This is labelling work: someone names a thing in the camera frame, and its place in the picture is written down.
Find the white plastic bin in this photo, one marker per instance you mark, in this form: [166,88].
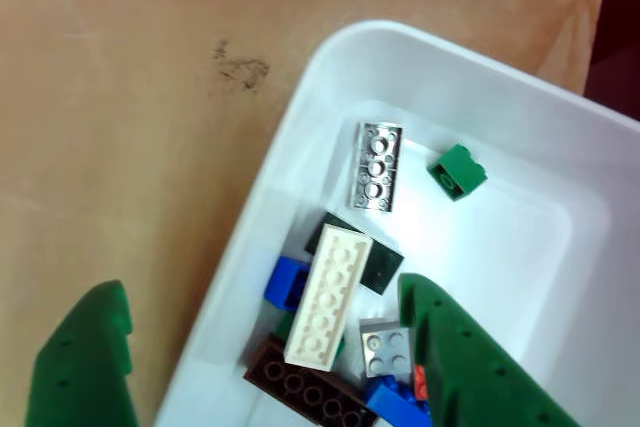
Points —
[500,272]

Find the blue two-by-four lego brick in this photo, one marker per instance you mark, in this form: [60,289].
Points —
[395,402]

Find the dark green lego brick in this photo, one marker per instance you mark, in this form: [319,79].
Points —
[382,267]

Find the grey two-by-three lego brick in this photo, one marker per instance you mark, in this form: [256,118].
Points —
[375,164]

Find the blue small lego brick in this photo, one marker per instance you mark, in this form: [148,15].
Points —
[286,282]

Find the brown long lego brick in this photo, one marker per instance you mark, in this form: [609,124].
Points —
[305,392]

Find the light grey square lego plate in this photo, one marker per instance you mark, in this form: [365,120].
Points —
[387,347]

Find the green square lego brick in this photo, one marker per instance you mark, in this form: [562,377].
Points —
[457,172]

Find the red long lego brick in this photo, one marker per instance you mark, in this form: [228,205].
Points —
[420,382]

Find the green lego plate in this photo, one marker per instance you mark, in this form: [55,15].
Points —
[284,327]

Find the white long lego brick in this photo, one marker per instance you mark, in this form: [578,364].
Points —
[327,297]

